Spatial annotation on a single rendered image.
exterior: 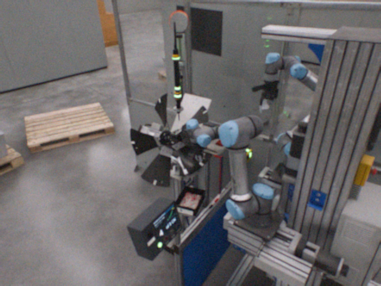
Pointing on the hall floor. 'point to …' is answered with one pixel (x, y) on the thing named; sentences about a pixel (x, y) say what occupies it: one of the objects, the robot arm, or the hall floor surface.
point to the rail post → (179, 269)
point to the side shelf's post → (207, 182)
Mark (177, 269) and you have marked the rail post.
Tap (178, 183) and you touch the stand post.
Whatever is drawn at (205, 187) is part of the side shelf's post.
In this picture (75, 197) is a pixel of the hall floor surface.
